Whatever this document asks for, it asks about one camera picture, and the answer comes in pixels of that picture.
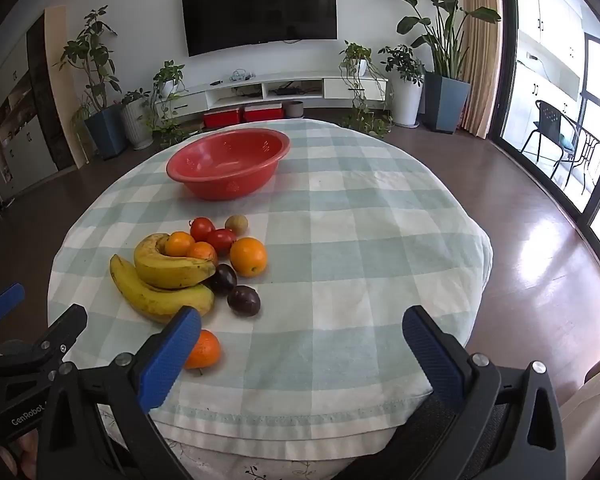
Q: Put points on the tall plant in blue pot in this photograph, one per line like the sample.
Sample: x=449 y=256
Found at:
x=105 y=130

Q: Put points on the red tomato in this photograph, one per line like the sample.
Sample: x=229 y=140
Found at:
x=221 y=241
x=201 y=228

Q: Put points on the red plastic bowl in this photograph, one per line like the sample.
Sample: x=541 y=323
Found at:
x=230 y=180

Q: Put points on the plant in ribbed white pot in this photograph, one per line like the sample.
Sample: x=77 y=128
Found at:
x=136 y=122

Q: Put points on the tangerine with stem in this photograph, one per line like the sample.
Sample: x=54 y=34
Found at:
x=205 y=349

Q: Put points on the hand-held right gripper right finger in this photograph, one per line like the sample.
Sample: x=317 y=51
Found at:
x=432 y=355

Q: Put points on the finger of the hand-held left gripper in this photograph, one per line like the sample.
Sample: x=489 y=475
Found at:
x=62 y=332
x=2 y=302

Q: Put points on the bushy plant in white pot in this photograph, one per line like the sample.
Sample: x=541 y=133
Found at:
x=406 y=97

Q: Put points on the beige curtain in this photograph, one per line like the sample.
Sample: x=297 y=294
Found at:
x=480 y=35

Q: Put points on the red storage box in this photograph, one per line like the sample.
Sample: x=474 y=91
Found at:
x=263 y=112
x=222 y=117

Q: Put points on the black wall television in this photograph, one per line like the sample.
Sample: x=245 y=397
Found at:
x=260 y=10

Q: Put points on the orange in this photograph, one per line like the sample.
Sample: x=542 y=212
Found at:
x=179 y=243
x=248 y=256

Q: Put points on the built-in wall cabinet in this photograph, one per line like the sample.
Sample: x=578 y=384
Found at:
x=15 y=125

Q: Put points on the white balcony cabinet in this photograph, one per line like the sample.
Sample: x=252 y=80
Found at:
x=550 y=15

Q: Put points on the black set-top box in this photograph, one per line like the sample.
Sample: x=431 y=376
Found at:
x=291 y=91

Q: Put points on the small brown round fruit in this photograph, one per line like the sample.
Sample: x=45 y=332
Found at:
x=236 y=224

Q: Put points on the large-leaf plant in grey-blue pot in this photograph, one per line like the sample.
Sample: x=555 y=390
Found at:
x=447 y=102

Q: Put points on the grey empty plant pot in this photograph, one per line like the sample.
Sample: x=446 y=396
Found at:
x=294 y=108

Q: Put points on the long yellow banana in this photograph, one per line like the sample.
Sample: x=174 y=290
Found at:
x=150 y=295

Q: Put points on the short fat yellow banana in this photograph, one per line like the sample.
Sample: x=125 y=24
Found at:
x=172 y=272

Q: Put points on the glass sliding door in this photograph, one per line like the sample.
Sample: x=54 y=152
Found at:
x=505 y=60

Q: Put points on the passion fruit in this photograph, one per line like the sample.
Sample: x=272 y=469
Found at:
x=223 y=278
x=244 y=300

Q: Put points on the checked green white tablecloth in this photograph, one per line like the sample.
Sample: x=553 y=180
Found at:
x=305 y=280

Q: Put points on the white patterned undercloth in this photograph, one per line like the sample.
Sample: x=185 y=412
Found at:
x=260 y=465

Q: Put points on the beige seat cushion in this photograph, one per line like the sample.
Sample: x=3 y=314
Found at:
x=595 y=410

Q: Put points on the person's left hand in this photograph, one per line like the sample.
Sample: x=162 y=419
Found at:
x=24 y=455

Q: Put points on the bumpy tangerine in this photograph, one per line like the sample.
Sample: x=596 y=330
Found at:
x=202 y=251

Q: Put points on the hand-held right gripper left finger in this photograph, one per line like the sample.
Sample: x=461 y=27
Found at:
x=170 y=355

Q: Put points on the white television cabinet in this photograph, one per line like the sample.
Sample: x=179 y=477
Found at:
x=340 y=87

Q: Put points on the black balcony chair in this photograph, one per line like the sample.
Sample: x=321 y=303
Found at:
x=550 y=120

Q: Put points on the trailing pothos plant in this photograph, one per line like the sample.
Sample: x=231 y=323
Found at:
x=169 y=77
x=357 y=57

